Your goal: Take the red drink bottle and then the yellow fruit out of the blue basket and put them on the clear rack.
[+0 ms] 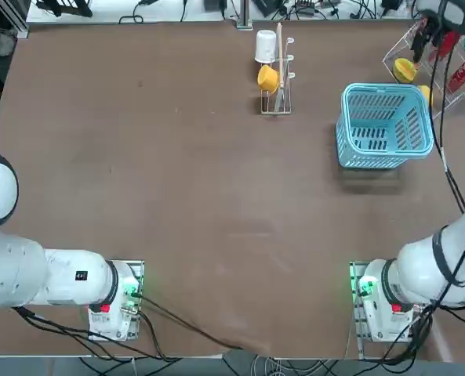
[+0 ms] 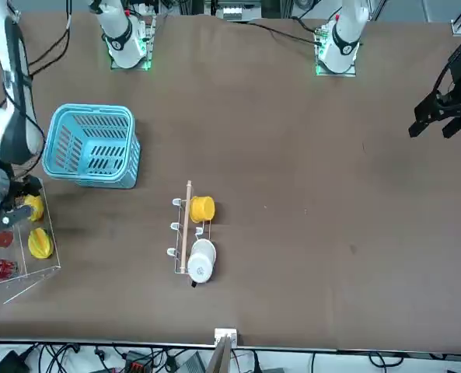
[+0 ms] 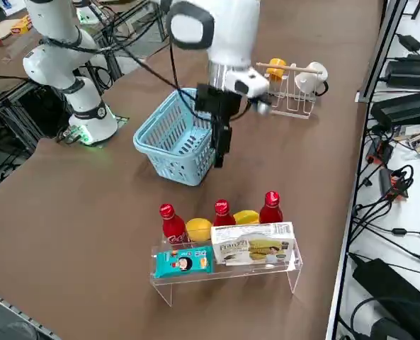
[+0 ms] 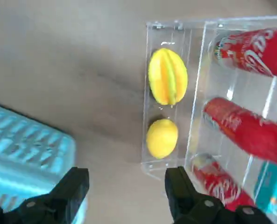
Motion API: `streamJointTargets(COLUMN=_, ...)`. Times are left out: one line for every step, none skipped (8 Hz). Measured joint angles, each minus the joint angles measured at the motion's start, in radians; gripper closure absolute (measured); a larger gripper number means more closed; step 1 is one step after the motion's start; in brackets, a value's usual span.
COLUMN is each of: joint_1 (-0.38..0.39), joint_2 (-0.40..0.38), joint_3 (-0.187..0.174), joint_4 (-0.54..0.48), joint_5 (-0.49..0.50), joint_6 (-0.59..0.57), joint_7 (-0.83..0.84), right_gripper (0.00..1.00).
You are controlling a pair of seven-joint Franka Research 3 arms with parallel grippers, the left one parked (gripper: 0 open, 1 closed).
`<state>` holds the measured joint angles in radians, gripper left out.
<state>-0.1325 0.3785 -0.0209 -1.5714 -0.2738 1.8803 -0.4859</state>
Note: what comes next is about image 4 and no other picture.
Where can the yellow star fruit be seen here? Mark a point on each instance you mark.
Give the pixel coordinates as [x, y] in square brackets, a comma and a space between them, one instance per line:
[167, 77]

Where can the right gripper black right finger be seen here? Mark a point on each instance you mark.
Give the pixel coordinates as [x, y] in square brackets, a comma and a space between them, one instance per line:
[182, 198]

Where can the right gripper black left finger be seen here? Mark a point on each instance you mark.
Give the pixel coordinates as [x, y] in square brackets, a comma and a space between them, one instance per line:
[68, 196]

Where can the yellow lemon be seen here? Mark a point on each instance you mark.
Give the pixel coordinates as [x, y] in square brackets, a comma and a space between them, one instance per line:
[162, 138]

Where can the teal carton box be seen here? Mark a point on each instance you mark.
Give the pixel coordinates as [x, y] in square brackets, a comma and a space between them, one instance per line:
[273, 189]

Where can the blue plastic basket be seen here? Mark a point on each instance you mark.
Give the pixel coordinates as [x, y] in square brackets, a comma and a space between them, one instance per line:
[23, 151]

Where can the clear acrylic rack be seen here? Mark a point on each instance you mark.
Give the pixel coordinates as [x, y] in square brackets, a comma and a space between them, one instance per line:
[194, 70]

